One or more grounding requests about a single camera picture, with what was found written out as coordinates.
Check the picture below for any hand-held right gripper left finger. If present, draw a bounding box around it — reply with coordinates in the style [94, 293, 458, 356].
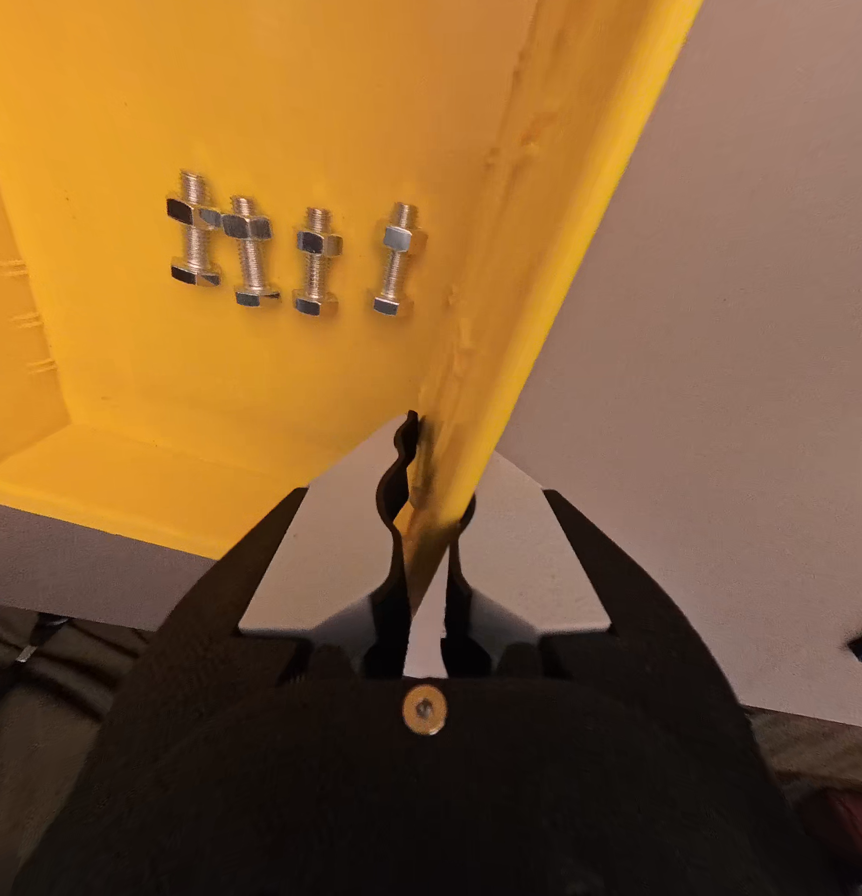
[238, 412, 421, 676]

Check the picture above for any person in olive shirt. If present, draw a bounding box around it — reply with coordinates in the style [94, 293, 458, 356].
[0, 605, 160, 896]

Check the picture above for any yellow plastic bin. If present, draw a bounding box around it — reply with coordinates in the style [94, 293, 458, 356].
[0, 0, 705, 611]

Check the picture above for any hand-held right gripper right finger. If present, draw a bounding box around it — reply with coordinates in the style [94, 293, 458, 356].
[440, 451, 612, 672]

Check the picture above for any black lanyard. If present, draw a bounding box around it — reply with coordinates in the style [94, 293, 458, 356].
[0, 616, 68, 723]

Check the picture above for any steel hex bolt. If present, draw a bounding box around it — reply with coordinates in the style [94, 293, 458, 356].
[168, 170, 223, 288]
[224, 196, 282, 308]
[292, 207, 341, 318]
[371, 202, 421, 318]

